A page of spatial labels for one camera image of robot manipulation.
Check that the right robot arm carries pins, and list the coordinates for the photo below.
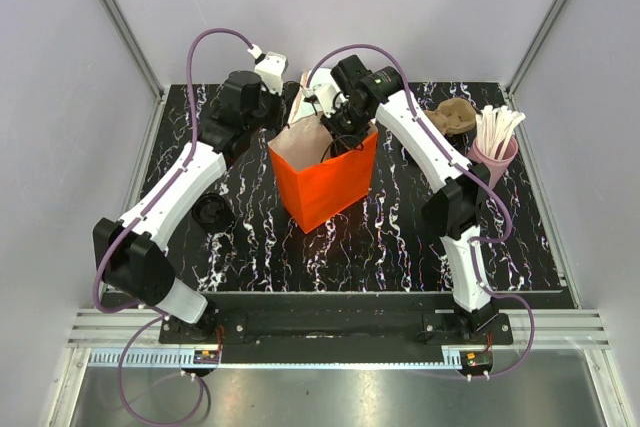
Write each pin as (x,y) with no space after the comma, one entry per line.
(361,98)

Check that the white folded towel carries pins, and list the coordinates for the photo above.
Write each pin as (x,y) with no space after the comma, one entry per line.
(301,108)

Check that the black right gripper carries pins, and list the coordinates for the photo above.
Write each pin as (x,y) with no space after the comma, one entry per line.
(350,142)

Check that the white wooden stir sticks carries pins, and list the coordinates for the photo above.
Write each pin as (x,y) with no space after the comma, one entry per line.
(495,126)

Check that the orange paper bag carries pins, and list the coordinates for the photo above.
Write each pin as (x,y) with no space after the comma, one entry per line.
(313,185)

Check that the pink cup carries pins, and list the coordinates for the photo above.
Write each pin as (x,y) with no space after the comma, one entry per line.
(497,167)

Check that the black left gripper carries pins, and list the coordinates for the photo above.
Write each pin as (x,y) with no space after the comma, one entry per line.
(279,106)

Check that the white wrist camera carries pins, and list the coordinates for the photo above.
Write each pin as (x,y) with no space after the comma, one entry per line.
(323,98)
(270,66)

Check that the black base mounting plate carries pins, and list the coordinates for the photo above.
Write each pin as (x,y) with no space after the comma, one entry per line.
(388,328)

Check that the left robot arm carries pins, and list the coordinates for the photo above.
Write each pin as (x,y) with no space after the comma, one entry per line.
(131,252)

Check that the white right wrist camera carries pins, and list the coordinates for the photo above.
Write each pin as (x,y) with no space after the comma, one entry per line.
(323,98)

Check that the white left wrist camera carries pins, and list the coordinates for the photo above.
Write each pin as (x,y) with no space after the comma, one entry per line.
(270,66)

